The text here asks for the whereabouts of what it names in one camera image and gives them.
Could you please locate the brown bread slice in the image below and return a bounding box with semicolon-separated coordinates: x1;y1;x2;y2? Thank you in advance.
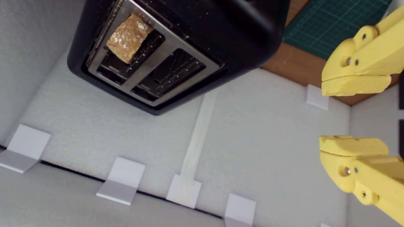
106;13;154;64

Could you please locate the green cutting mat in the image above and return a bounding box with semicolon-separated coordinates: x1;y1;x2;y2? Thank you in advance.
282;0;393;60

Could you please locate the black two-slot toaster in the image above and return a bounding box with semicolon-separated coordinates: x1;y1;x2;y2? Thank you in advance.
67;0;291;116

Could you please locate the white wall strip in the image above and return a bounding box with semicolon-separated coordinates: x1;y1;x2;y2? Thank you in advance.
179;91;219;178

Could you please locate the white wall clip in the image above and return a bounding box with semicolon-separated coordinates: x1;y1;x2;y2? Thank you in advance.
0;124;51;174
224;193;257;227
166;174;202;209
306;84;329;111
96;157;146;206

